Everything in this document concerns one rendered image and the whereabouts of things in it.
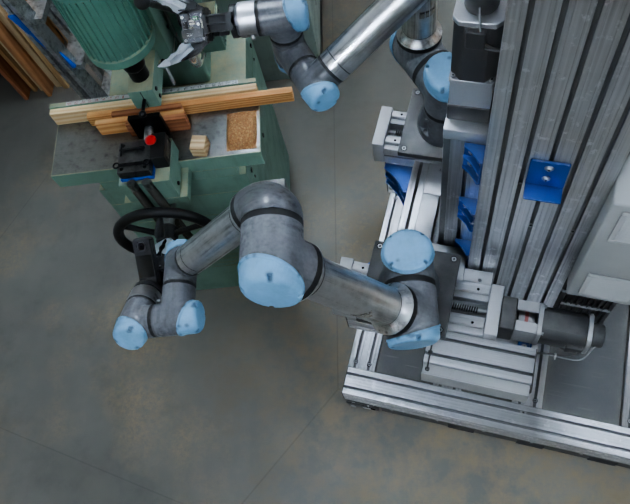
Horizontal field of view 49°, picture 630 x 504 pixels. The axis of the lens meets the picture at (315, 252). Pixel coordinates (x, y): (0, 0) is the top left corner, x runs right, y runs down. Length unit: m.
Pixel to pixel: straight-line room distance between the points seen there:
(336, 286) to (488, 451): 1.30
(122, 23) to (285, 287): 0.78
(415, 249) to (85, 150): 1.01
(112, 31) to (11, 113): 1.95
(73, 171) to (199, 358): 0.95
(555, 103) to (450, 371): 0.79
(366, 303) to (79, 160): 1.02
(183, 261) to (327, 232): 1.29
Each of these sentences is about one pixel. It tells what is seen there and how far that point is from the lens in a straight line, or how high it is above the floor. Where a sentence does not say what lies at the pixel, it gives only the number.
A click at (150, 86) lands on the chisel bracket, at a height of 1.07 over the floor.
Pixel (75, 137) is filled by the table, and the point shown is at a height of 0.90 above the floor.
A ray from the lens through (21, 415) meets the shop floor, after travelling 2.89.
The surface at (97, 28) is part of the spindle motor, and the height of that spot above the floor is 1.34.
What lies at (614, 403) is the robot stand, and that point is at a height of 0.21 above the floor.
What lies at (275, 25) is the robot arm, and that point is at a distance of 1.54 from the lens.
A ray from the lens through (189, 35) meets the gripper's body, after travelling 1.55.
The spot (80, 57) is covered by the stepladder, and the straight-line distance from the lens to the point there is 2.88.
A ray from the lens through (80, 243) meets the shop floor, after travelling 3.04.
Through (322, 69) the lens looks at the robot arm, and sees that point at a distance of 1.52.
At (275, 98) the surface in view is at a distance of 1.94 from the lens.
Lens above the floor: 2.43
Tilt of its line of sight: 64 degrees down
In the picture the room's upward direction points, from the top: 18 degrees counter-clockwise
